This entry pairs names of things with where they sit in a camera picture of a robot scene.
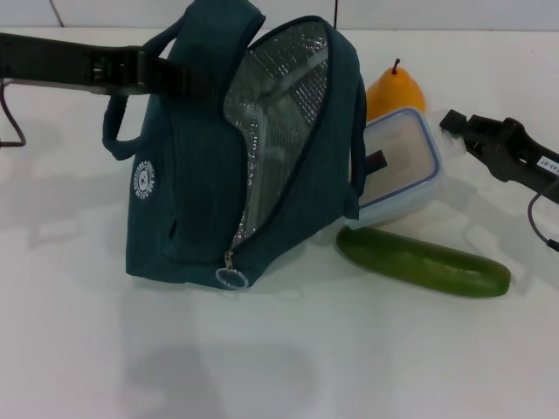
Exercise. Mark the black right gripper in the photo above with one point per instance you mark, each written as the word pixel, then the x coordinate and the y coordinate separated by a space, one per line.
pixel 533 168

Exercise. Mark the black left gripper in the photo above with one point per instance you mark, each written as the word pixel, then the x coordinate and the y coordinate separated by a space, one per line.
pixel 52 63

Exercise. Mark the clear blue-rimmed plastic container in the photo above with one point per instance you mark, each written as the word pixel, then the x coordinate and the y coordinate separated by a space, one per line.
pixel 406 183

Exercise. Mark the dark teal insulated lunch bag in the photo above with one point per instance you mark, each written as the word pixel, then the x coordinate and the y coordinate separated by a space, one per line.
pixel 192 174

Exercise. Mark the green cucumber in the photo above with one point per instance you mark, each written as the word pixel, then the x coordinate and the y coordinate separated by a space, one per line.
pixel 419 262

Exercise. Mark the orange yellow pear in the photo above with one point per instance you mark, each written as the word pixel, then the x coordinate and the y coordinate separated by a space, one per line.
pixel 397 96

